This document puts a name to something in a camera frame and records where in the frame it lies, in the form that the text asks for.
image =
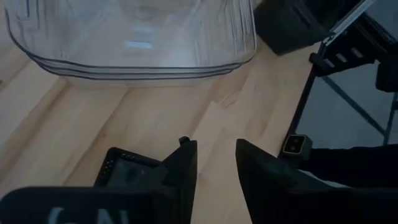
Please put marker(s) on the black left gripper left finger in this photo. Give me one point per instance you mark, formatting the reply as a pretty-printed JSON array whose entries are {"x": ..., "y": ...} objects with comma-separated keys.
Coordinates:
[{"x": 93, "y": 205}]

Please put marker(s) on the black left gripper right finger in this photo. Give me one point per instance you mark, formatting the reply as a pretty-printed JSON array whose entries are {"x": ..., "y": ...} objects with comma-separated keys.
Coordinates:
[{"x": 295, "y": 202}]

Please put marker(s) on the large clear plastic basket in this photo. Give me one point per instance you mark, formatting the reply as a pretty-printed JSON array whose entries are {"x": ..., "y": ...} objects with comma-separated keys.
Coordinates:
[{"x": 130, "y": 37}]

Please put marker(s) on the black device with grey panel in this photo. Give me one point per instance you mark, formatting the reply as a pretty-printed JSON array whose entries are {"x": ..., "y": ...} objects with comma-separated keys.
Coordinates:
[{"x": 130, "y": 168}]

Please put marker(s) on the dark grey plastic basket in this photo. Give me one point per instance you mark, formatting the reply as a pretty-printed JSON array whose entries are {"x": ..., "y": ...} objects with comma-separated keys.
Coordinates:
[{"x": 289, "y": 25}]

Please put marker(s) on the small table-level camera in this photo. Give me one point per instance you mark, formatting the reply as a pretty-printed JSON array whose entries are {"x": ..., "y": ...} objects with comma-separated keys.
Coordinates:
[{"x": 295, "y": 144}]

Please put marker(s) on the black camera support arm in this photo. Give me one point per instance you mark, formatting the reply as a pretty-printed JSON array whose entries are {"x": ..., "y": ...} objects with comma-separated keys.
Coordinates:
[{"x": 354, "y": 165}]

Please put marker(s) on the black frame post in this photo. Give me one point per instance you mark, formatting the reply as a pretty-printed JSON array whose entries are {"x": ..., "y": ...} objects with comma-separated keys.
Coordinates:
[{"x": 303, "y": 99}]

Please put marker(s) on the black frame bracket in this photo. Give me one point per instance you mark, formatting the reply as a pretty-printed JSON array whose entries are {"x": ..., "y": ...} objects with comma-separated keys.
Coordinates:
[{"x": 348, "y": 56}]

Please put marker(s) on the aluminium frame bar with light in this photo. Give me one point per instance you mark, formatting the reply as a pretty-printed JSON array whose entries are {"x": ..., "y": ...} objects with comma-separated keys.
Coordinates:
[{"x": 348, "y": 21}]

